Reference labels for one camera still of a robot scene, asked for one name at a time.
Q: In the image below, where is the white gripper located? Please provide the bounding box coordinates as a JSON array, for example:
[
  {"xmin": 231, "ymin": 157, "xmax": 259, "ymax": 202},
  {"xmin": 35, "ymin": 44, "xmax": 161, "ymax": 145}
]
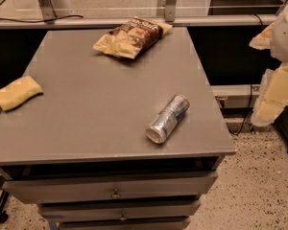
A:
[{"xmin": 249, "ymin": 4, "xmax": 288, "ymax": 127}]

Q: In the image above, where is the brown sea salt chip bag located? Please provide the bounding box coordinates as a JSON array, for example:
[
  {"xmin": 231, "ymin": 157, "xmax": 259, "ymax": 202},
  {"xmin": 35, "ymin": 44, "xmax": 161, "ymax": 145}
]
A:
[{"xmin": 93, "ymin": 17, "xmax": 172, "ymax": 59}]

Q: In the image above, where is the silver blue redbull can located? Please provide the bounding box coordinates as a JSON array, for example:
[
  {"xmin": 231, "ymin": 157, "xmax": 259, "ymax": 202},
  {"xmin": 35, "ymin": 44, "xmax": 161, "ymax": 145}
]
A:
[{"xmin": 146, "ymin": 94, "xmax": 190, "ymax": 144}]

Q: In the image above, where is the grey drawer cabinet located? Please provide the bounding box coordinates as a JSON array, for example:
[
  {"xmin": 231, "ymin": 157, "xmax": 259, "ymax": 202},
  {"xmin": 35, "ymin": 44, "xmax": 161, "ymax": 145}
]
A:
[{"xmin": 0, "ymin": 26, "xmax": 237, "ymax": 230}]

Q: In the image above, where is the bottom grey drawer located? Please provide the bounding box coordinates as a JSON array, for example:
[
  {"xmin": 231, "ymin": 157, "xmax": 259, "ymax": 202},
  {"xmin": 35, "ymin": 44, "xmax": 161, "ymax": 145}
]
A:
[{"xmin": 60, "ymin": 217, "xmax": 190, "ymax": 230}]

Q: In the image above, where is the grey drawer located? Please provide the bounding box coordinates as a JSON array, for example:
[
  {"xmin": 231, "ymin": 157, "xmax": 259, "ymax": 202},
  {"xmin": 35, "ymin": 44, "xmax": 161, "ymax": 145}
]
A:
[
  {"xmin": 3, "ymin": 172, "xmax": 217, "ymax": 204},
  {"xmin": 38, "ymin": 198, "xmax": 200, "ymax": 222},
  {"xmin": 60, "ymin": 217, "xmax": 190, "ymax": 230}
]

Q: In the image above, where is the middle grey drawer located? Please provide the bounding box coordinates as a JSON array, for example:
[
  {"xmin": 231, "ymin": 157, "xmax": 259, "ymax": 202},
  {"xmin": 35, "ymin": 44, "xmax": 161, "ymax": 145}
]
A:
[{"xmin": 38, "ymin": 198, "xmax": 200, "ymax": 222}]

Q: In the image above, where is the top grey drawer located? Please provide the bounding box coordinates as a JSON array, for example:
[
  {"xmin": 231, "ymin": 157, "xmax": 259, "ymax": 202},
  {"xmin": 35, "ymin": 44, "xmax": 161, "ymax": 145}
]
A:
[{"xmin": 3, "ymin": 172, "xmax": 217, "ymax": 204}]

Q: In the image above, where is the yellow sponge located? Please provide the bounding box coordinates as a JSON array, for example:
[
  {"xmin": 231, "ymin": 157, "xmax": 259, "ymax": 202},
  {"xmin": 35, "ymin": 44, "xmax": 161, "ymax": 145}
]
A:
[{"xmin": 0, "ymin": 76, "xmax": 43, "ymax": 111}]

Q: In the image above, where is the black stand foot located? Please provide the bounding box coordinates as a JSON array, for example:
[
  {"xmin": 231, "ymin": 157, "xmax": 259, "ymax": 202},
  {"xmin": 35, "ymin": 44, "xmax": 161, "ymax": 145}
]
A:
[{"xmin": 0, "ymin": 191, "xmax": 9, "ymax": 223}]

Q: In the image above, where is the black cable on rail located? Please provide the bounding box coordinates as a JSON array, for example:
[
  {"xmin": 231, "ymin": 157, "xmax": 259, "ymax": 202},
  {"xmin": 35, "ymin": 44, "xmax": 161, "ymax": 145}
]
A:
[{"xmin": 0, "ymin": 13, "xmax": 84, "ymax": 24}]

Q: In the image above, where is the metal frame rail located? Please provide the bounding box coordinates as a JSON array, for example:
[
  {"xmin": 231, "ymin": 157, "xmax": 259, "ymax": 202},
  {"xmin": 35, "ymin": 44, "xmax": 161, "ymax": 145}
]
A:
[{"xmin": 0, "ymin": 14, "xmax": 276, "ymax": 30}]

